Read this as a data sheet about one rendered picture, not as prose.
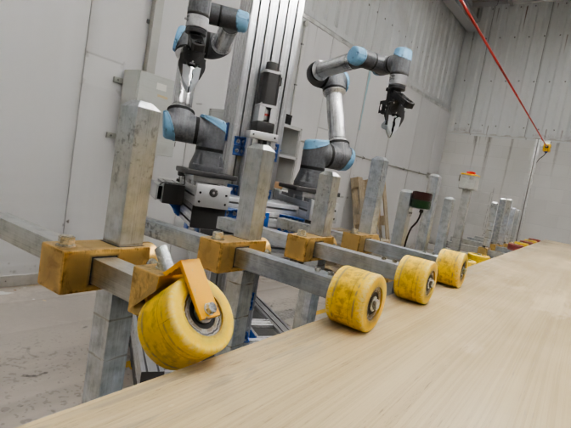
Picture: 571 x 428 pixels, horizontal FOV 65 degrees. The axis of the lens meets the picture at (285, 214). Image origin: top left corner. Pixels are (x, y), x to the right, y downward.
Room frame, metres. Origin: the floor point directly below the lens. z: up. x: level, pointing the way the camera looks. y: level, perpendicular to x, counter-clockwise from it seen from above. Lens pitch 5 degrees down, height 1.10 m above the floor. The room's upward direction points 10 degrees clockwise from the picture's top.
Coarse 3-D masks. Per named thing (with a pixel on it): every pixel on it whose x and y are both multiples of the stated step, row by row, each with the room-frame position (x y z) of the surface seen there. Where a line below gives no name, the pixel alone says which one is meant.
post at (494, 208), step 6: (492, 204) 2.62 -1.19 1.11; (498, 204) 2.62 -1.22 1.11; (492, 210) 2.62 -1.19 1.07; (492, 216) 2.61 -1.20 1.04; (492, 222) 2.61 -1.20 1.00; (486, 228) 2.62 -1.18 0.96; (492, 228) 2.60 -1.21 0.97; (486, 234) 2.62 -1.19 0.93; (486, 240) 2.61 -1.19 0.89; (486, 246) 2.61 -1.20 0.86
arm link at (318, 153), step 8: (304, 144) 2.09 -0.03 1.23; (312, 144) 2.06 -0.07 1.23; (320, 144) 2.05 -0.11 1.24; (328, 144) 2.09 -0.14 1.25; (304, 152) 2.08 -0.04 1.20; (312, 152) 2.05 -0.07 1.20; (320, 152) 2.06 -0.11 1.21; (328, 152) 2.08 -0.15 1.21; (304, 160) 2.07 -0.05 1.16; (312, 160) 2.05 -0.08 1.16; (320, 160) 2.06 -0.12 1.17; (328, 160) 2.09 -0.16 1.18
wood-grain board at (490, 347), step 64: (512, 256) 1.87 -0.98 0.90; (320, 320) 0.60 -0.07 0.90; (384, 320) 0.65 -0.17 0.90; (448, 320) 0.71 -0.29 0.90; (512, 320) 0.78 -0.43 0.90; (192, 384) 0.37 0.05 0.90; (256, 384) 0.39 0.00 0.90; (320, 384) 0.41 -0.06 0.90; (384, 384) 0.43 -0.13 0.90; (448, 384) 0.46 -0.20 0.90; (512, 384) 0.49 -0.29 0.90
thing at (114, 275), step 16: (0, 224) 0.63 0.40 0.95; (16, 224) 0.61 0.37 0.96; (32, 224) 0.63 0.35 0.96; (16, 240) 0.60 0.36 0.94; (32, 240) 0.58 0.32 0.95; (48, 240) 0.56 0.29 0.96; (96, 272) 0.50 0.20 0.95; (112, 272) 0.48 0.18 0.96; (128, 272) 0.47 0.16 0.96; (112, 288) 0.48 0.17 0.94; (128, 288) 0.46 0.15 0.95
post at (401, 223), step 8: (400, 192) 1.38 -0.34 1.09; (408, 192) 1.37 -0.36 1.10; (400, 200) 1.38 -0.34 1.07; (408, 200) 1.37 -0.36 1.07; (400, 208) 1.38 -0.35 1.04; (400, 216) 1.37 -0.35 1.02; (400, 224) 1.37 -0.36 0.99; (408, 224) 1.39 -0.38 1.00; (400, 232) 1.37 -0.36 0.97; (392, 240) 1.38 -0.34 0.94; (400, 240) 1.37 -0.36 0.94; (392, 288) 1.36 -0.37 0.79
